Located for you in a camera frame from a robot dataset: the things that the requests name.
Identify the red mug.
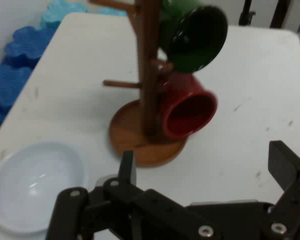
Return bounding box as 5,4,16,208
157,72,218,140

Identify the brown wooden mug tree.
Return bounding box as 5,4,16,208
89,0,187,168

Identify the light blue foam mat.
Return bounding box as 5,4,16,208
41,0,127,30

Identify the green mug with white lettering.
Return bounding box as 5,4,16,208
157,0,228,74

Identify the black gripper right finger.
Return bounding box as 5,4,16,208
259,140,300,240

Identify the black tripod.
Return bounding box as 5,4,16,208
238,0,294,29

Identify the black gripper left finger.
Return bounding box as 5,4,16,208
46,150,220,240

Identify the white plastic bowl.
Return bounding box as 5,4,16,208
0,142,88,235

